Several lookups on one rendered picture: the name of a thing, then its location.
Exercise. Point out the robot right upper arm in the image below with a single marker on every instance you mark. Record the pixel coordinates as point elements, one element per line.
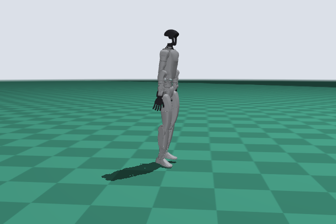
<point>164,54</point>

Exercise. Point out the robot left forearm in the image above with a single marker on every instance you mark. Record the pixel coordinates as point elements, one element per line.
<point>175,83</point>

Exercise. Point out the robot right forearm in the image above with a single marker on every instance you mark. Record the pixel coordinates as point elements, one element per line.
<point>160,82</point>

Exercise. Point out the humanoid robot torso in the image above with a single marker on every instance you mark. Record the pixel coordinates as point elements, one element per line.
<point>170,68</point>

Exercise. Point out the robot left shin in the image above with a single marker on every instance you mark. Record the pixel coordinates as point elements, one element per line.
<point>170,137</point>

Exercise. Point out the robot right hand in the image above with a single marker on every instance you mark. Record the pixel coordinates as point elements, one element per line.
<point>158,102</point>

